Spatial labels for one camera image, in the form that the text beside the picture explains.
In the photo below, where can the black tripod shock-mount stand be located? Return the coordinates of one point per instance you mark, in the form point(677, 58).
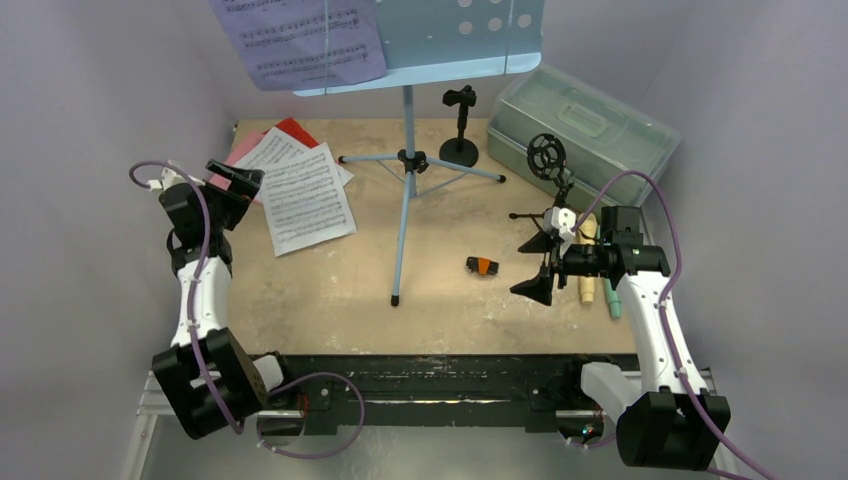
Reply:
point(547, 160)

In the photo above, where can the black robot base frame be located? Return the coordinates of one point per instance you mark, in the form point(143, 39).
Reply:
point(538, 393)

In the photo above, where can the cream yellow microphone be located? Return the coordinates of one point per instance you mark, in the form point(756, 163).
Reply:
point(587, 285)

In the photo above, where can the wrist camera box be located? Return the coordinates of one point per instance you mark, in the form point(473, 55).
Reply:
point(559, 223)
point(168, 178)

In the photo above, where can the mint green microphone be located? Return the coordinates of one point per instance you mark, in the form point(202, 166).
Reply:
point(612, 299)

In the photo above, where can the black round-base mic stand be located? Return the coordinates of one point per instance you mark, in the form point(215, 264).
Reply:
point(459, 149)

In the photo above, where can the lavender sheet music page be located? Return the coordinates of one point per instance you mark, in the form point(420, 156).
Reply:
point(291, 45)

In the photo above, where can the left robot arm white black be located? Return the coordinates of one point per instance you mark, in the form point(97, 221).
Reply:
point(207, 377)

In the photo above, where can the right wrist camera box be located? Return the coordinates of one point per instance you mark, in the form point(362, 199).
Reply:
point(559, 223)

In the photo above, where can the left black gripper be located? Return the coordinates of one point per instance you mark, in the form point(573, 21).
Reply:
point(245, 185)

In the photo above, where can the white sheet music page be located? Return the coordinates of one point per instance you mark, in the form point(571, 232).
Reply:
point(305, 202)
point(272, 149)

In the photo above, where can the red sheet music page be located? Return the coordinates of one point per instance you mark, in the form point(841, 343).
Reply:
point(294, 129)

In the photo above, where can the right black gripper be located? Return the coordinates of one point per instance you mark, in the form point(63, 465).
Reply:
point(549, 263)

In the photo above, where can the pink sheet music page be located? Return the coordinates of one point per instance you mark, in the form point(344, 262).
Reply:
point(240, 150)

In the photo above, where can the green translucent storage case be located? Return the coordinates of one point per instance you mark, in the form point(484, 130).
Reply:
point(602, 137)

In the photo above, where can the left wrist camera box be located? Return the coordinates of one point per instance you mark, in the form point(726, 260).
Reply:
point(168, 178)

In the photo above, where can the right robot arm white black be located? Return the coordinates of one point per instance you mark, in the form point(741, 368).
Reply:
point(661, 421)

